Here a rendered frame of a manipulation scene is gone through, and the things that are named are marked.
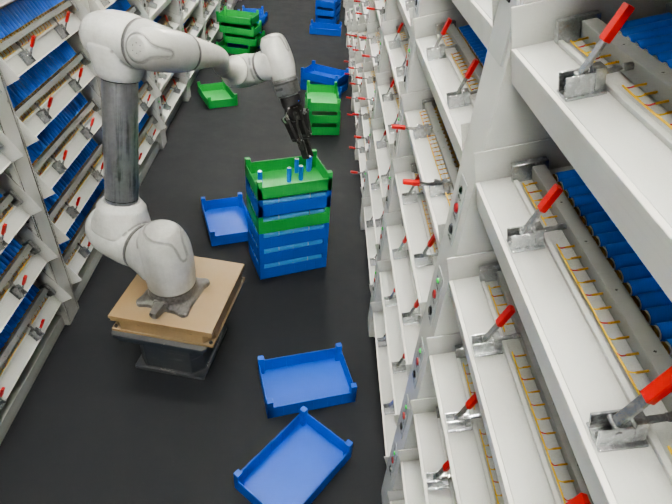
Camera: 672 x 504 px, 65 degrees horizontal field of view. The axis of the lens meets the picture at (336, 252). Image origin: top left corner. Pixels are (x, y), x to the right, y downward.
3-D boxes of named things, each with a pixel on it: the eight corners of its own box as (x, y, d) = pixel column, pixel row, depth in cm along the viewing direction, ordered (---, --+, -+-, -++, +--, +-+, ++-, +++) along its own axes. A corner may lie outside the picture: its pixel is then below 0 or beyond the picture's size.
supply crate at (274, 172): (257, 201, 199) (257, 182, 194) (245, 174, 213) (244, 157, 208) (331, 190, 208) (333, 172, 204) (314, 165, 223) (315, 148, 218)
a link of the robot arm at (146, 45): (203, 31, 141) (165, 21, 146) (153, 24, 126) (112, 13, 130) (198, 81, 146) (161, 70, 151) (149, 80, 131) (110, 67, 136)
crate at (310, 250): (259, 265, 219) (259, 250, 214) (248, 237, 233) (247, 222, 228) (327, 252, 228) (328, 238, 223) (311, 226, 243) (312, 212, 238)
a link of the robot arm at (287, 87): (267, 84, 189) (272, 100, 191) (284, 80, 182) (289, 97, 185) (284, 78, 194) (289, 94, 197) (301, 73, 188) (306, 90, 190)
